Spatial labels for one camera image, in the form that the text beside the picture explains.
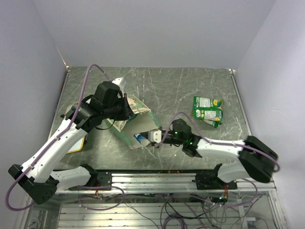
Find small whiteboard yellow frame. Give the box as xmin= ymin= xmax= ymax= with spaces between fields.
xmin=56 ymin=104 xmax=87 ymax=155

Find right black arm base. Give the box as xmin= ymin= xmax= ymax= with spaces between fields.
xmin=192 ymin=170 xmax=237 ymax=190

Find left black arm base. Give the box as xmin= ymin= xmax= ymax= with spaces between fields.
xmin=68 ymin=172 xmax=112 ymax=191

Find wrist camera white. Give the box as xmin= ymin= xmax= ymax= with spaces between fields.
xmin=112 ymin=77 xmax=126 ymax=93
xmin=147 ymin=129 xmax=163 ymax=143

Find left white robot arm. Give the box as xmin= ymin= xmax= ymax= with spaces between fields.
xmin=9 ymin=78 xmax=134 ymax=205

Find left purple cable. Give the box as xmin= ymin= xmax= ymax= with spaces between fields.
xmin=6 ymin=63 xmax=126 ymax=212

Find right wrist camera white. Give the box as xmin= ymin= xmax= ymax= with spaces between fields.
xmin=147 ymin=129 xmax=163 ymax=143

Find blue snack packet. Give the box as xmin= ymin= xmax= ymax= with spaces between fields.
xmin=133 ymin=134 xmax=150 ymax=146

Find aluminium rail frame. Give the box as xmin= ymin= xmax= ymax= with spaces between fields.
xmin=26 ymin=171 xmax=277 ymax=194

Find green paper bag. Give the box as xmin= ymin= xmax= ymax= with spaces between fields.
xmin=104 ymin=94 xmax=159 ymax=149

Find purple cable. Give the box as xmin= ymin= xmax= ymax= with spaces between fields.
xmin=154 ymin=112 xmax=281 ymax=208
xmin=6 ymin=63 xmax=126 ymax=212

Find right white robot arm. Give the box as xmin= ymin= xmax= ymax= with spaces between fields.
xmin=148 ymin=119 xmax=278 ymax=189

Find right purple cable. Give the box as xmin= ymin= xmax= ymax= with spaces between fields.
xmin=154 ymin=112 xmax=281 ymax=208

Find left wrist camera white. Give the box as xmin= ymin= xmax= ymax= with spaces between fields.
xmin=112 ymin=77 xmax=126 ymax=93

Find loose cables under table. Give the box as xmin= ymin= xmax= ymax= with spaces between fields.
xmin=78 ymin=188 xmax=260 ymax=229

